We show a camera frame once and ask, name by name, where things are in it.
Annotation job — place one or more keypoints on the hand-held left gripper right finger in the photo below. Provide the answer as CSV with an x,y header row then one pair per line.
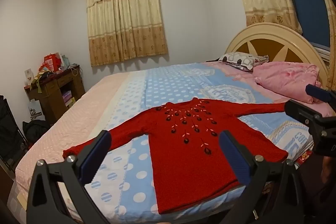
x,y
236,158

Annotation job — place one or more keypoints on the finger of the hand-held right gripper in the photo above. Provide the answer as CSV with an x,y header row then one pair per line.
x,y
319,92
299,109

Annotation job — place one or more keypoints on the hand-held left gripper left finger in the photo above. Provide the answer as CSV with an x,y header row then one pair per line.
x,y
97,155

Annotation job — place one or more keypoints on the red knitted sweater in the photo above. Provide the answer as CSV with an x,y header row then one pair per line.
x,y
189,161

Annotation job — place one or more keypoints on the person's right forearm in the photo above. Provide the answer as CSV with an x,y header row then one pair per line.
x,y
328,169

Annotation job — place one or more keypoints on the red printed cloth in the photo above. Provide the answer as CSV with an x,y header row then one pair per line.
x,y
304,159

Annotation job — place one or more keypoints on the pink folded quilt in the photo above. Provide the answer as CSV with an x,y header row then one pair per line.
x,y
283,79

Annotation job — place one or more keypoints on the purple box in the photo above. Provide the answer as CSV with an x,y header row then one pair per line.
x,y
67,96

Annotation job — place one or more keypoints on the black bag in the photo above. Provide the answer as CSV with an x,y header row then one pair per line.
x,y
35,129

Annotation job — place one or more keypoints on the brown wooden desk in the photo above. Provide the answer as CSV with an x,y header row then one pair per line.
x,y
52,98

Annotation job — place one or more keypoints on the cream wooden headboard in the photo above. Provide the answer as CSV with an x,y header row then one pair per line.
x,y
265,40

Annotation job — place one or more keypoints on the white paper bag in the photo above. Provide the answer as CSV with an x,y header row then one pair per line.
x,y
35,111

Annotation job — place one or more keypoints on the white patterned pillow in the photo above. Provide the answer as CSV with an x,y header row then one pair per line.
x,y
241,60

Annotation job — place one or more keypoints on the dark window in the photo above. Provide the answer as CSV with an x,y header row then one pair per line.
x,y
307,8

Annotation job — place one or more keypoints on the bed with blue dotted sheet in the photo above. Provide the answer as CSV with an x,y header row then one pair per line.
x,y
157,87

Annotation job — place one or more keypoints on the black suitcase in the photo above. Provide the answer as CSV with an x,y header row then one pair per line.
x,y
9,129

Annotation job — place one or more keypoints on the green ribbon bundle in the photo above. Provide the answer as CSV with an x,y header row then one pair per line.
x,y
42,78

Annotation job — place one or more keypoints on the red gift bag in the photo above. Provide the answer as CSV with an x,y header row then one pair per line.
x,y
52,61

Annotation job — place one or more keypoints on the white card box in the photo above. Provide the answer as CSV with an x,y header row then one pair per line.
x,y
29,75

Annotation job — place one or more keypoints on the beige curtain with valance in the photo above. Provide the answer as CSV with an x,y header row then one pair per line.
x,y
126,29

